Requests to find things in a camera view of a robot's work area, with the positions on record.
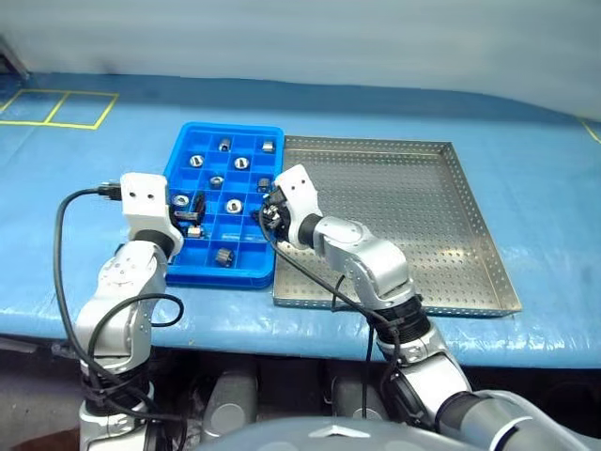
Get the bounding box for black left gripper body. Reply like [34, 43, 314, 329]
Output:
[167, 206, 187, 237]

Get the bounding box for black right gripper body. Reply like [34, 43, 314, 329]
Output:
[260, 187, 292, 243]

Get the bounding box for blue compartment tray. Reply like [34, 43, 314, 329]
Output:
[163, 120, 286, 290]

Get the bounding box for perforated metal tray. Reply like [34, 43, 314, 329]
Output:
[271, 134, 523, 319]

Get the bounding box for grey rounded shape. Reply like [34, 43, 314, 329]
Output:
[201, 368, 259, 443]
[328, 373, 391, 422]

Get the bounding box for grey robot torso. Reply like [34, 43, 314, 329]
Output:
[192, 420, 447, 451]

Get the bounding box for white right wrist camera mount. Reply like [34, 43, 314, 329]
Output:
[273, 163, 324, 250]

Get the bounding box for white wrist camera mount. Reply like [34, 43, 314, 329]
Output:
[119, 172, 185, 257]
[273, 163, 324, 250]

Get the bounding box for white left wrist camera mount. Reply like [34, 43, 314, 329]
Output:
[119, 172, 185, 257]

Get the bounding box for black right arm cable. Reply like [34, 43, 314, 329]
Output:
[260, 220, 406, 419]

